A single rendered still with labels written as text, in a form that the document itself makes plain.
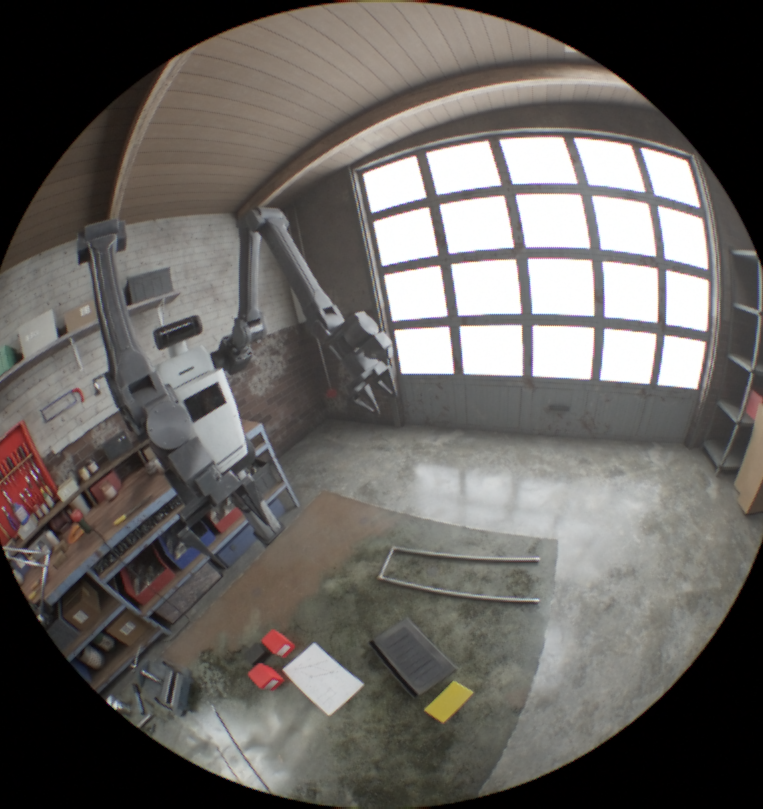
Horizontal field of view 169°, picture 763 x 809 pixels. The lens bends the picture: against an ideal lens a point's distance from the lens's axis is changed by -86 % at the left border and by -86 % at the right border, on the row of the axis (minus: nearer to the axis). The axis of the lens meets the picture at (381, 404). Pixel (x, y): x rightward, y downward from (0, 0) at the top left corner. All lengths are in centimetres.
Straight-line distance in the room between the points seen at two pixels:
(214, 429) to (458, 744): 102
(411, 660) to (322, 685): 19
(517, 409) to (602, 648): 210
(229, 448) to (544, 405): 242
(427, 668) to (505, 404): 232
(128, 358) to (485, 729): 83
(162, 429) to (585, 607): 178
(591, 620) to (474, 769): 122
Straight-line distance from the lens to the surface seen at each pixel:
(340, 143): 227
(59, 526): 247
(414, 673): 58
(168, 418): 33
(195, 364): 96
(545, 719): 157
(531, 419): 264
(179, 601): 216
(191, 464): 30
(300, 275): 67
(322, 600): 69
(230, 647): 77
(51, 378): 242
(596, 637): 169
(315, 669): 65
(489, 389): 252
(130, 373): 43
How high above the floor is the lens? 148
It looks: 24 degrees down
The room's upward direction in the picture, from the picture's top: 12 degrees counter-clockwise
